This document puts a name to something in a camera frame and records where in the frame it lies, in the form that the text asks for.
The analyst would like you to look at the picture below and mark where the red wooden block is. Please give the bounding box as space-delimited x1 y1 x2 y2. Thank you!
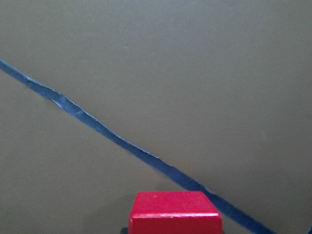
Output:
128 191 223 234

